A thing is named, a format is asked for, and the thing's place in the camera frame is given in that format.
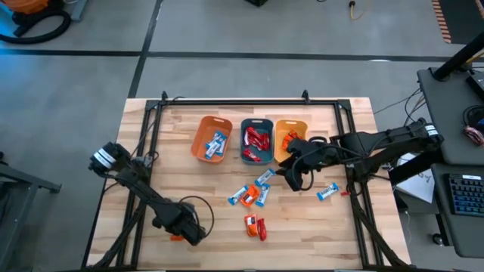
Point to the orange shop vacuum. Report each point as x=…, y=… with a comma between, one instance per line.
x=26, y=5

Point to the red KitKat candy bar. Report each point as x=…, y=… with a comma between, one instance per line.
x=266, y=142
x=261, y=229
x=259, y=139
x=251, y=155
x=249, y=136

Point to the black keyboard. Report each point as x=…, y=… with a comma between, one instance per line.
x=467, y=196

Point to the small red clip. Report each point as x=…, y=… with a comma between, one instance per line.
x=345, y=193

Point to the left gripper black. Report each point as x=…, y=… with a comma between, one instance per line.
x=175, y=219

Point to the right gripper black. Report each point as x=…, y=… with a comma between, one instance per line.
x=314, y=155

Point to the black pole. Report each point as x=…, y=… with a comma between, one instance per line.
x=457, y=58

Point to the white paper sheet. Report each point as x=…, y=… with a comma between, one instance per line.
x=419, y=185

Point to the black metal table frame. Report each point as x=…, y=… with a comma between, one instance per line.
x=246, y=102

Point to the yellow plastic bin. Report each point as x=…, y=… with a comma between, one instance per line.
x=281, y=126

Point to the blue white Hershey's bar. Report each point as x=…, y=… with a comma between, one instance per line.
x=211, y=150
x=221, y=146
x=216, y=136
x=264, y=177
x=262, y=195
x=327, y=191
x=238, y=195

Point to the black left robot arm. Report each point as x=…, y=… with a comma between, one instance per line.
x=141, y=189

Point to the black mat, orange stripes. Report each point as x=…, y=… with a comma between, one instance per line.
x=465, y=19

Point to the black caster wheel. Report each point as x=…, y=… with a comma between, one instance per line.
x=438, y=240

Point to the dark teal plastic bin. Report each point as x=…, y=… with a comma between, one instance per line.
x=261, y=122

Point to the grey desk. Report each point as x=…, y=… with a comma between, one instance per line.
x=446, y=113
x=461, y=234

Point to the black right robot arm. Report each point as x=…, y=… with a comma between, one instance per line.
x=393, y=138

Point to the black desk device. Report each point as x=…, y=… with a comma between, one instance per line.
x=477, y=85

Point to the grey board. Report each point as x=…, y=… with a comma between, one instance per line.
x=78, y=9

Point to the orange plastic bin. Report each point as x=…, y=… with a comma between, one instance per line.
x=204, y=132

